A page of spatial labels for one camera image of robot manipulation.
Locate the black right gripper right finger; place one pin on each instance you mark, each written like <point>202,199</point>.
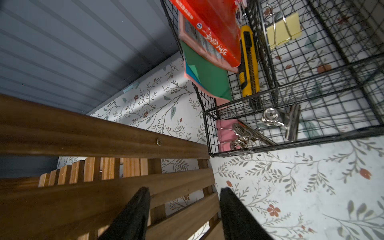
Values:
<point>238,222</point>

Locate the red book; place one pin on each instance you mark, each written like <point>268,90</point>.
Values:
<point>219,22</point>

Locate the silver bulldog clip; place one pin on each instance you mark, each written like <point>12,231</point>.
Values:
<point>273,117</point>
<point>246,135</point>

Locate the wooden two-tier shelf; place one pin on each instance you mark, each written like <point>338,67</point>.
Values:
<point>80,201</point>

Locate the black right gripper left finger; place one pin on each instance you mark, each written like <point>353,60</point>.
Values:
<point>132,221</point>

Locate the black wire desk organizer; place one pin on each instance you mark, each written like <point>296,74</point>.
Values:
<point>335,71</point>

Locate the yellow utility knife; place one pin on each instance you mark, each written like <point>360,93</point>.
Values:
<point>248,69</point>

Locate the pink binder clip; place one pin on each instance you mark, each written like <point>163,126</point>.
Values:
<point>226,134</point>

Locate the yellow sticky note clip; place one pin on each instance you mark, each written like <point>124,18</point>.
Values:
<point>283,29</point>

